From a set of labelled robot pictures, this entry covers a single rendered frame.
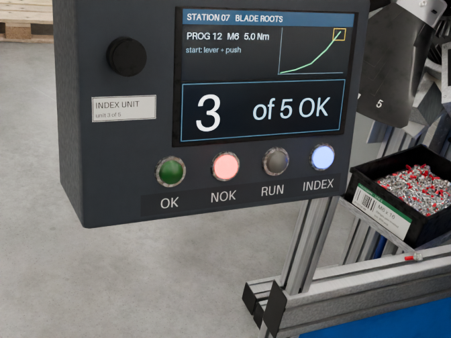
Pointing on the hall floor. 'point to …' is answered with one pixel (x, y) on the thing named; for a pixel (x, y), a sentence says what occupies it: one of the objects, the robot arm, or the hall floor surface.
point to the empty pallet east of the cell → (25, 20)
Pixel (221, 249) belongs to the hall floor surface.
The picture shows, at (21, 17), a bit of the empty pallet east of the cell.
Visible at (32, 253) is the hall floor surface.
